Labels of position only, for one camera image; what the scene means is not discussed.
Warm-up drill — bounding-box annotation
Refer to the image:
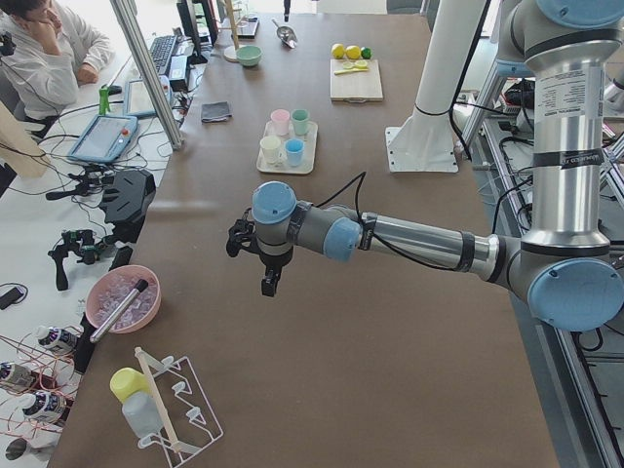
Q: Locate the green bowl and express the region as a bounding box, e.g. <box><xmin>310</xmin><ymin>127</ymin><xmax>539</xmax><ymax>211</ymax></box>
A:
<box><xmin>236</xmin><ymin>45</ymin><xmax>262</xmax><ymax>67</ymax></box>

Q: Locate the blue teach pendant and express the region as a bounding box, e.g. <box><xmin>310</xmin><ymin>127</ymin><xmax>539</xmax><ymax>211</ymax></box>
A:
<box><xmin>123</xmin><ymin>75</ymin><xmax>172</xmax><ymax>119</ymax></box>
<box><xmin>67</xmin><ymin>115</ymin><xmax>138</xmax><ymax>164</ymax></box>

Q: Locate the pink cup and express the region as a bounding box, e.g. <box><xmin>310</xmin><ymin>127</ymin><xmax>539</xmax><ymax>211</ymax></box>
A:
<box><xmin>270</xmin><ymin>108</ymin><xmax>291</xmax><ymax>137</ymax></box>

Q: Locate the yellow cup on rack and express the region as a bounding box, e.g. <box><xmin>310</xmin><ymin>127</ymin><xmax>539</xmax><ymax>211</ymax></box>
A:
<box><xmin>109</xmin><ymin>368</ymin><xmax>149</xmax><ymax>403</ymax></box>

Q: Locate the aluminium frame post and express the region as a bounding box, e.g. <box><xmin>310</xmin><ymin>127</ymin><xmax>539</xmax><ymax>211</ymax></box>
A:
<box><xmin>109</xmin><ymin>0</ymin><xmax>183</xmax><ymax>150</ymax></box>

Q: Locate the metal scoop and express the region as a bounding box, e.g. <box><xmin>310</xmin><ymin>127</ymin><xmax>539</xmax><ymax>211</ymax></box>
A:
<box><xmin>272</xmin><ymin>19</ymin><xmax>297</xmax><ymax>49</ymax></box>

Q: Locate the grey cup on rack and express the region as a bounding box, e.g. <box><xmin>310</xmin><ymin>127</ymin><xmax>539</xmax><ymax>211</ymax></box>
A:
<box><xmin>122</xmin><ymin>391</ymin><xmax>164</xmax><ymax>439</ymax></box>

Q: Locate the cream rabbit tray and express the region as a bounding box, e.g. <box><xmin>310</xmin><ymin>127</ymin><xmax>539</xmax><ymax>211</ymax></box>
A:
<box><xmin>255</xmin><ymin>121</ymin><xmax>318</xmax><ymax>175</ymax></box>

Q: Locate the black keyboard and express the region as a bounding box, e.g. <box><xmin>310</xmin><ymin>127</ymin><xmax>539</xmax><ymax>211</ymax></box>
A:
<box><xmin>149</xmin><ymin>35</ymin><xmax>177</xmax><ymax>75</ymax></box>

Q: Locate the cream cup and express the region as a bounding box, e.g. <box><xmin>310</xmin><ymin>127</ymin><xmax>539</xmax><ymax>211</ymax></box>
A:
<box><xmin>259</xmin><ymin>136</ymin><xmax>282</xmax><ymax>166</ymax></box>

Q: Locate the wooden rack pole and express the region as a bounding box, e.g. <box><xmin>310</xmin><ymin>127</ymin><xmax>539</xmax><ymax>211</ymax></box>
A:
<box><xmin>135</xmin><ymin>346</ymin><xmax>181</xmax><ymax>453</ymax></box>

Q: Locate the yellow lemon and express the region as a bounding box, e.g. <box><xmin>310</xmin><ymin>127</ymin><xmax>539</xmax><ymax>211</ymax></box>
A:
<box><xmin>345</xmin><ymin>45</ymin><xmax>361</xmax><ymax>59</ymax></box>
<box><xmin>331</xmin><ymin>43</ymin><xmax>345</xmax><ymax>59</ymax></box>

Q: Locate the seated person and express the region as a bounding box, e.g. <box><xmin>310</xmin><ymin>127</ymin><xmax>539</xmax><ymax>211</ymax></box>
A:
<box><xmin>1</xmin><ymin>1</ymin><xmax>114</xmax><ymax>122</ymax></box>

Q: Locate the wooden mug tree stand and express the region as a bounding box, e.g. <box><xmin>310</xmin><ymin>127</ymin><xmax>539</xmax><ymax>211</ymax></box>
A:
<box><xmin>222</xmin><ymin>0</ymin><xmax>242</xmax><ymax>62</ymax></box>

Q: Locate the blue cup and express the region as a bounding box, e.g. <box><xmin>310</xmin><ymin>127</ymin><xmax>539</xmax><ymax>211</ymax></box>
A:
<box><xmin>285</xmin><ymin>138</ymin><xmax>304</xmax><ymax>167</ymax></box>

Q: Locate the metal tube tool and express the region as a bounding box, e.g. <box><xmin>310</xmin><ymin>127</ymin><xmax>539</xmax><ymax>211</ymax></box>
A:
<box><xmin>90</xmin><ymin>279</ymin><xmax>148</xmax><ymax>343</ymax></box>

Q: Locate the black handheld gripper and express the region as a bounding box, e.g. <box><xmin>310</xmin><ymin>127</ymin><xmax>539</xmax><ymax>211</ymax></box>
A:
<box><xmin>48</xmin><ymin>229</ymin><xmax>117</xmax><ymax>291</ymax></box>

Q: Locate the black device stand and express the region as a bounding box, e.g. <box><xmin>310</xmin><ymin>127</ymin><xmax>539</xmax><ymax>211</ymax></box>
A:
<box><xmin>98</xmin><ymin>169</ymin><xmax>156</xmax><ymax>243</ymax></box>

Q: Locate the wooden cutting board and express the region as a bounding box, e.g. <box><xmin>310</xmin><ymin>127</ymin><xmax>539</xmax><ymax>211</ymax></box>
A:
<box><xmin>330</xmin><ymin>58</ymin><xmax>383</xmax><ymax>102</ymax></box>

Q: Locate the pink bowl with ice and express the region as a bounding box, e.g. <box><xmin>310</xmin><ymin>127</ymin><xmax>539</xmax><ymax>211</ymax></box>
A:
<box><xmin>86</xmin><ymin>265</ymin><xmax>162</xmax><ymax>334</ymax></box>

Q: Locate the white wire cup rack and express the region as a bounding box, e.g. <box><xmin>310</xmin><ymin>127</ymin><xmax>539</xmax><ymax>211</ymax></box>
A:
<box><xmin>137</xmin><ymin>355</ymin><xmax>224</xmax><ymax>467</ymax></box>

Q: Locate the grey cloth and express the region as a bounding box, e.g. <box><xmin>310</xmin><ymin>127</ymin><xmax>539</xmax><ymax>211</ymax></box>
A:
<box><xmin>201</xmin><ymin>101</ymin><xmax>232</xmax><ymax>123</ymax></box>

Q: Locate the green cup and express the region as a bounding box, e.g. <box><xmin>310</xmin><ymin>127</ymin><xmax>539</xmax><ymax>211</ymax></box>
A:
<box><xmin>291</xmin><ymin>109</ymin><xmax>310</xmax><ymax>136</ymax></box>

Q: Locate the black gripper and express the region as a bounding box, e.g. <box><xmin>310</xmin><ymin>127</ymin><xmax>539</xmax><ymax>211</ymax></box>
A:
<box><xmin>226</xmin><ymin>208</ymin><xmax>293</xmax><ymax>297</ymax></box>

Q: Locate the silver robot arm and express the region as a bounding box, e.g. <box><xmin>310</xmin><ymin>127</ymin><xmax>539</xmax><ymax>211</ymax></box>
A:
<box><xmin>226</xmin><ymin>1</ymin><xmax>623</xmax><ymax>332</ymax></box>

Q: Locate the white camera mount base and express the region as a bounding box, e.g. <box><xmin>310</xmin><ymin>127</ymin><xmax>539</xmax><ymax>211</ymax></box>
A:
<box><xmin>385</xmin><ymin>0</ymin><xmax>489</xmax><ymax>173</ymax></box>

